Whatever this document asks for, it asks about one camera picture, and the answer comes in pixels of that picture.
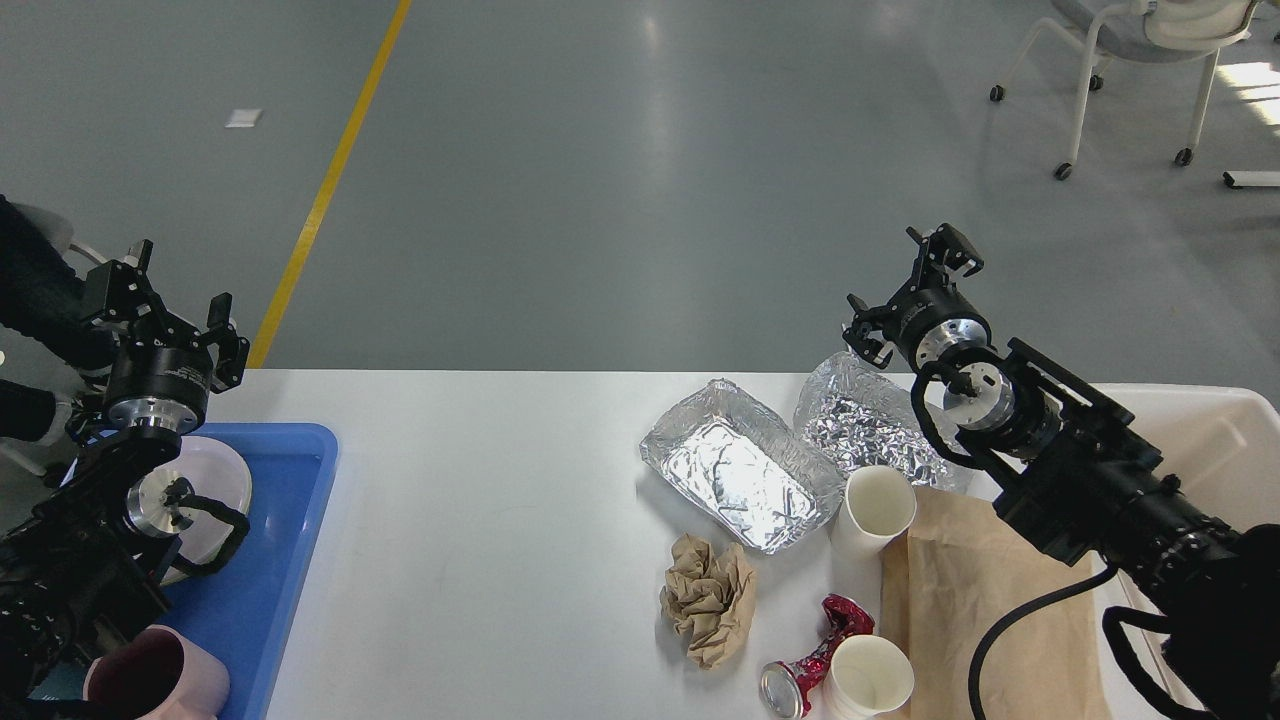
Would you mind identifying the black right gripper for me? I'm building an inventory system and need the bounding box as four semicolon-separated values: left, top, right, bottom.
842;223;992;372

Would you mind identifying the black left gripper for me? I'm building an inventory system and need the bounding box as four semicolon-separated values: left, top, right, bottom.
79;240;251;434

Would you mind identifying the pink plate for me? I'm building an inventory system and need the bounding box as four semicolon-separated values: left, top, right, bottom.
156;436;253;564

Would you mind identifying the brown paper bag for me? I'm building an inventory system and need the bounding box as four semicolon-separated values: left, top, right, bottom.
879;486;1111;719

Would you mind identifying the pink mug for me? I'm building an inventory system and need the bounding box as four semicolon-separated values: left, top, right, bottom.
81;624;230;719

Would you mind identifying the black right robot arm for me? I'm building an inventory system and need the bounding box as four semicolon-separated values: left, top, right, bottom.
844;223;1279;719

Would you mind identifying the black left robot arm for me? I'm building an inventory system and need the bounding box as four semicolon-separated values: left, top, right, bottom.
1;240;250;719

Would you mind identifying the white chair on left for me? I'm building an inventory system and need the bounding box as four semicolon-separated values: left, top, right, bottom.
14;202;108;264

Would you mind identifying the seated person in black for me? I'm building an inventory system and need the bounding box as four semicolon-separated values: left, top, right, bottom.
1;199;118;446

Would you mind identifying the aluminium foil tray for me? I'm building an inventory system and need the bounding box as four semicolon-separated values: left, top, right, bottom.
639;379;846;555

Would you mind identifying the blue plastic tray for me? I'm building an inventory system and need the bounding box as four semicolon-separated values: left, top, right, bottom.
159;423;339;719

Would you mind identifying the white office chair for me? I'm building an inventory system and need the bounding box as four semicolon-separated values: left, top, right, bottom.
989;1;1260;181

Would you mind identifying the white bar on floor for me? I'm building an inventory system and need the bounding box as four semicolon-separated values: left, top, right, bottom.
1222;170;1280;190

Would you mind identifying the white plastic bin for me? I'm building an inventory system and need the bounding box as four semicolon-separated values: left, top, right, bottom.
1093;383;1279;719

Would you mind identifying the crumpled brown paper ball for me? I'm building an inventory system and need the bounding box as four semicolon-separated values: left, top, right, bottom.
660;533;758;671

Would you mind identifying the crushed red soda can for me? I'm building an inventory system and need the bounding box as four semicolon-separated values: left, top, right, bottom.
759;593;876;719

